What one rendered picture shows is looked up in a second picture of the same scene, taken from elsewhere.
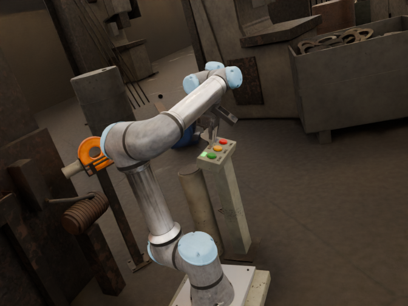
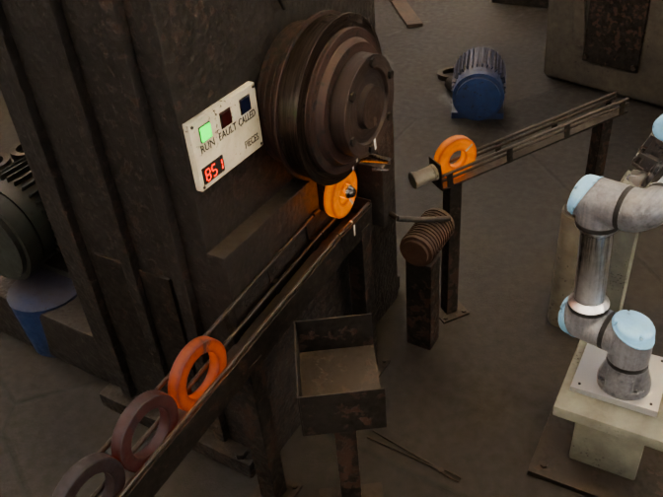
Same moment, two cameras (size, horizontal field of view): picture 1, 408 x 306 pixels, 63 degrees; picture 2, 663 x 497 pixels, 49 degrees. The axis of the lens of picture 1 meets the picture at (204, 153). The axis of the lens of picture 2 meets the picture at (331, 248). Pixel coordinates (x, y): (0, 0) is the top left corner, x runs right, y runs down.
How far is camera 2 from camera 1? 1.30 m
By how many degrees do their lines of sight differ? 15
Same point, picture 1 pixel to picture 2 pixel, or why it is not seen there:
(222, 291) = (645, 380)
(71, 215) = (423, 242)
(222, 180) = (626, 236)
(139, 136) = (641, 211)
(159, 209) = (604, 278)
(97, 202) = (446, 228)
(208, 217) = not seen: hidden behind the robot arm
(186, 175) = not seen: hidden behind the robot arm
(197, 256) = (640, 340)
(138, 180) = (599, 246)
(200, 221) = (568, 279)
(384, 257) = not seen: outside the picture
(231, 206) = (622, 270)
